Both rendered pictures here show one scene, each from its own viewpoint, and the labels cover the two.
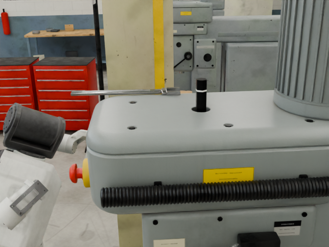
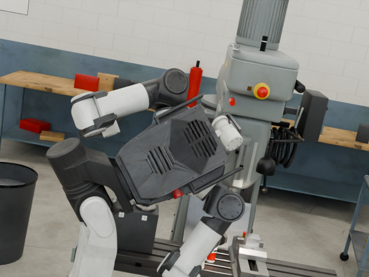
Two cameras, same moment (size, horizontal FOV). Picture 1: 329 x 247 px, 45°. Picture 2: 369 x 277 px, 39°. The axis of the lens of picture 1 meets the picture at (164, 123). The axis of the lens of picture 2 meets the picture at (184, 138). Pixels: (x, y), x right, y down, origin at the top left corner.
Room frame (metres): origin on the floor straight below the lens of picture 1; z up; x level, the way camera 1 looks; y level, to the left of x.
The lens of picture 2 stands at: (0.90, 2.11, 2.03)
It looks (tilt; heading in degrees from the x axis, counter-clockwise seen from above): 14 degrees down; 273
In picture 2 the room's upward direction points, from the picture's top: 11 degrees clockwise
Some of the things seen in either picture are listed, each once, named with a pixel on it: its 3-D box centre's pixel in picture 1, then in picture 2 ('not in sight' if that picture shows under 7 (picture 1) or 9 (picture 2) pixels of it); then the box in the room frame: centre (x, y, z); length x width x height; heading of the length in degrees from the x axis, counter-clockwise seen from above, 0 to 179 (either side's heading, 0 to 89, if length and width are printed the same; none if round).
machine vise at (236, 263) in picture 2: not in sight; (249, 257); (0.61, -0.05, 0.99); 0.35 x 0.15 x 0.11; 95
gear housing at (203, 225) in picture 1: (219, 199); (250, 99); (0.75, -0.12, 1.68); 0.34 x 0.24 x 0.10; 93
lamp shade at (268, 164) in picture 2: not in sight; (266, 165); (0.65, 0.16, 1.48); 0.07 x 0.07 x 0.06
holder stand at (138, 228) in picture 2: not in sight; (131, 224); (1.15, -0.04, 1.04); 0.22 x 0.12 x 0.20; 8
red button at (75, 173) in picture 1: (78, 173); (262, 92); (0.73, 0.18, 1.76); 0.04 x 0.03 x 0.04; 3
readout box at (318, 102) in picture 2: not in sight; (312, 114); (0.43, -0.39, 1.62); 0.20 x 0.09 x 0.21; 93
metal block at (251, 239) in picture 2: not in sight; (251, 242); (0.61, -0.08, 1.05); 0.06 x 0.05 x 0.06; 5
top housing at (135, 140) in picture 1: (207, 145); (257, 70); (0.75, -0.09, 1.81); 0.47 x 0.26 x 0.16; 93
